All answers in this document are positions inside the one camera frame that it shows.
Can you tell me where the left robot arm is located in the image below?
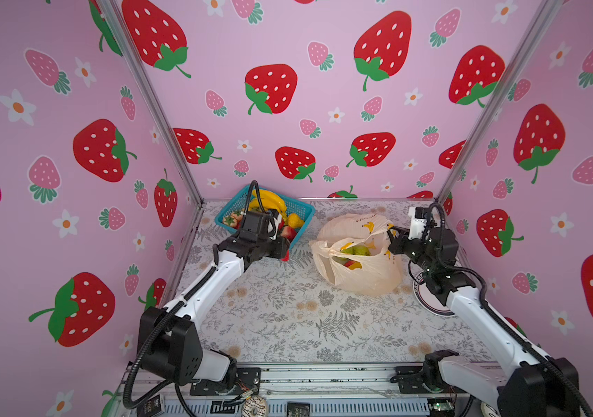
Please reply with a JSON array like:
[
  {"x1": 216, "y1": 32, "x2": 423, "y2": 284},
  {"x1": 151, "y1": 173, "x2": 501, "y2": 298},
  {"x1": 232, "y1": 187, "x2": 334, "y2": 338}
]
[{"x1": 133, "y1": 208, "x2": 290, "y2": 389}]

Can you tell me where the yellow lemon fake fruit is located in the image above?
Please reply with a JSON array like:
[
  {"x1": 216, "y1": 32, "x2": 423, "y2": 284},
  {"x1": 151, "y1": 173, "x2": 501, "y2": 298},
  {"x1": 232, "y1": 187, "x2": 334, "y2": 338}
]
[{"x1": 287, "y1": 213, "x2": 305, "y2": 230}]

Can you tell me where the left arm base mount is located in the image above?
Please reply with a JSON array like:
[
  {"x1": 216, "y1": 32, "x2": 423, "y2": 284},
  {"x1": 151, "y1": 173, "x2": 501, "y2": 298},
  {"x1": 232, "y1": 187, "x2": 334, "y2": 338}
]
[{"x1": 190, "y1": 367, "x2": 262, "y2": 396}]

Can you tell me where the small yellow banana bunch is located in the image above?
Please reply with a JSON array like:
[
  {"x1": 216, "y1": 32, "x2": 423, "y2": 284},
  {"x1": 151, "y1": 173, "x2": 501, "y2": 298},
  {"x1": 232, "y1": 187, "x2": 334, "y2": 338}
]
[{"x1": 249, "y1": 189, "x2": 287, "y2": 218}]

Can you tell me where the aluminium rail frame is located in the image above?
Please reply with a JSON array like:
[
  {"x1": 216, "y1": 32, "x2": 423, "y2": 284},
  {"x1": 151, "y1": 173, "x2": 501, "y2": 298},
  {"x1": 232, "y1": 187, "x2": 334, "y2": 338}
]
[{"x1": 113, "y1": 361, "x2": 542, "y2": 417}]

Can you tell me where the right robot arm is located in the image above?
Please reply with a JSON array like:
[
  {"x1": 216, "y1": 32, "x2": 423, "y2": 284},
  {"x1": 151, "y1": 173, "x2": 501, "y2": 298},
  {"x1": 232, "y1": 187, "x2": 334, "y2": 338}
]
[{"x1": 388, "y1": 227, "x2": 593, "y2": 416}]

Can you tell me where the red peach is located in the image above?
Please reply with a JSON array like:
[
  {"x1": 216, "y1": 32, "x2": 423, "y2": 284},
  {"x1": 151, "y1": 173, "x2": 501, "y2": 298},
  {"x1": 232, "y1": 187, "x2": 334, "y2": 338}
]
[{"x1": 281, "y1": 226, "x2": 298, "y2": 243}]

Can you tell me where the beige plastic bag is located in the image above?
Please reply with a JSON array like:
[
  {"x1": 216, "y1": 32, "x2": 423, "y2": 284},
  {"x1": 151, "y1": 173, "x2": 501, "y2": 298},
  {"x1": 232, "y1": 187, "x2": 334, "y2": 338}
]
[{"x1": 310, "y1": 213, "x2": 404, "y2": 296}]

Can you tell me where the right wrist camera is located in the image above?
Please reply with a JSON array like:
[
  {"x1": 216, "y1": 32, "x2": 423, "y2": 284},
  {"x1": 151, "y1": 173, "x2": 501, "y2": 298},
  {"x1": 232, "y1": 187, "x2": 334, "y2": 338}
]
[{"x1": 409, "y1": 207, "x2": 428, "y2": 239}]

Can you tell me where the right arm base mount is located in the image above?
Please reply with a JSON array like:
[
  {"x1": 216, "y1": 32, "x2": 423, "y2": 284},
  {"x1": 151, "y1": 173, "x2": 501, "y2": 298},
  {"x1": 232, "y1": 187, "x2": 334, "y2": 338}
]
[{"x1": 389, "y1": 365, "x2": 465, "y2": 394}]

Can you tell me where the teal plastic basket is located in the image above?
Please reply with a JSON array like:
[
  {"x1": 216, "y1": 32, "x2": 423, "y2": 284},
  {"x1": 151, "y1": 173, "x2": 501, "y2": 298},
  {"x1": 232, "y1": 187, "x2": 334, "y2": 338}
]
[{"x1": 215, "y1": 185, "x2": 315, "y2": 247}]

